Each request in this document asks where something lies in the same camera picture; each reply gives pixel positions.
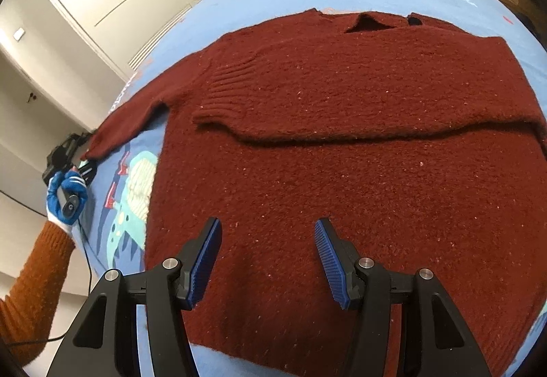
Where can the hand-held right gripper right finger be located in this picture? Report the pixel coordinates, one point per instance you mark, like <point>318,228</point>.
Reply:
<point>331,261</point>

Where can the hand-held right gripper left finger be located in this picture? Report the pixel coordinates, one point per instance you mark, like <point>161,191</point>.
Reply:
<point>204,261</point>

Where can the dark red knit sweater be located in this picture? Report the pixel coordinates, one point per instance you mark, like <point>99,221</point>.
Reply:
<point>342,154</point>

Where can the person's left forearm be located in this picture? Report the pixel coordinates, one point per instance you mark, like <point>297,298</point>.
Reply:
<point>34,295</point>

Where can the person's left hand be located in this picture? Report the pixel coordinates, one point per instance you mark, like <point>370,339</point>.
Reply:
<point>57,197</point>

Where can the blue printed bed sheet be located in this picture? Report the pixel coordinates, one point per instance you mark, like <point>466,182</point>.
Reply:
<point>128,206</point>

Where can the wall switch plate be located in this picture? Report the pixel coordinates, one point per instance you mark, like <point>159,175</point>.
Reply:
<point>19,34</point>

